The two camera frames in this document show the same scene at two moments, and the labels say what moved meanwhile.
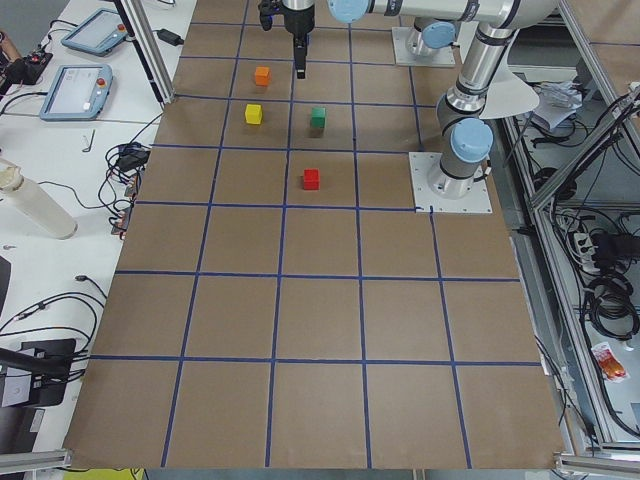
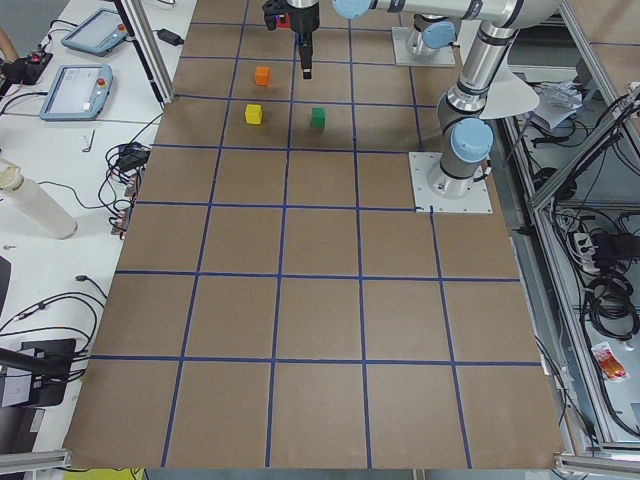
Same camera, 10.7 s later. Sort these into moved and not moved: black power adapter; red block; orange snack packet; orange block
Moved: red block
Not moved: orange snack packet; orange block; black power adapter
